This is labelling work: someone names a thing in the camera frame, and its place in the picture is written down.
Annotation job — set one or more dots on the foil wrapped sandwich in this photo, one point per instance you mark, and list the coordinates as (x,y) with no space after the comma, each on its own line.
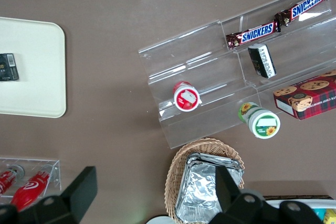
(210,159)
(197,192)

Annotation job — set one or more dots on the red tartan cookie box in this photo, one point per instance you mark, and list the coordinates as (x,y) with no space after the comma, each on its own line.
(307,98)

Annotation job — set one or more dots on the cream plastic tray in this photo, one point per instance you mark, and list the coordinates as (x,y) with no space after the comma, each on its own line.
(34,69)

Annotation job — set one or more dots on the clear acrylic tiered shelf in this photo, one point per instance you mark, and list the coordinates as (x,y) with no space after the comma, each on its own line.
(207,77)

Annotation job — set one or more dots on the woven wicker basket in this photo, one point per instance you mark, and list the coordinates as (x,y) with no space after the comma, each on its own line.
(178,163)

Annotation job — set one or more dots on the teal snack packet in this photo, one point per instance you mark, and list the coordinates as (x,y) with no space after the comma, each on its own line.
(319,213)

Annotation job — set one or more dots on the clear acrylic bottle rack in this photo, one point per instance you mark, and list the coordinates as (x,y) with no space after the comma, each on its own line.
(53,171)

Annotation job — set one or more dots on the white round dish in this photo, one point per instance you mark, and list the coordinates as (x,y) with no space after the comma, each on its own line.
(160,220)

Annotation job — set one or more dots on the white bin with dark rim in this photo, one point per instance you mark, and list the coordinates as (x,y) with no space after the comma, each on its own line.
(296,200)

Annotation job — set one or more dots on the green sunflower yogurt cup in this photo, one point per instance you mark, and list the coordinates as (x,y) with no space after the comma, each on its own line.
(262,121)

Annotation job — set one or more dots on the black and white small box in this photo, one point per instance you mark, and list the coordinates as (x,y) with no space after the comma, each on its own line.
(262,60)

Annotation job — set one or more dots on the red drink bottle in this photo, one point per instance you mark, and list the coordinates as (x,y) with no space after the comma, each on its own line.
(6,180)
(29,188)

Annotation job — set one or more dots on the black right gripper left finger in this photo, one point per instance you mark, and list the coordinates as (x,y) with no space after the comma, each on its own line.
(78,190)

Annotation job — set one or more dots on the small black barcode box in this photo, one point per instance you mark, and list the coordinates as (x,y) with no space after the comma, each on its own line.
(8,66)

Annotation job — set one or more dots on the Snickers chocolate bar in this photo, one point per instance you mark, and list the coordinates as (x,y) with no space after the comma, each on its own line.
(304,6)
(253,35)

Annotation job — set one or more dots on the red strawberry yogurt cup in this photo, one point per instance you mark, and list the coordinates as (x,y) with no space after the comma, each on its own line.
(186,97)

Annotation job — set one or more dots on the yellow snack packet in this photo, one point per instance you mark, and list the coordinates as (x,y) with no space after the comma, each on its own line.
(330,217)

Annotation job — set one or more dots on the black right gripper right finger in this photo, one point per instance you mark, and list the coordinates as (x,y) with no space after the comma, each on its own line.
(227,192)

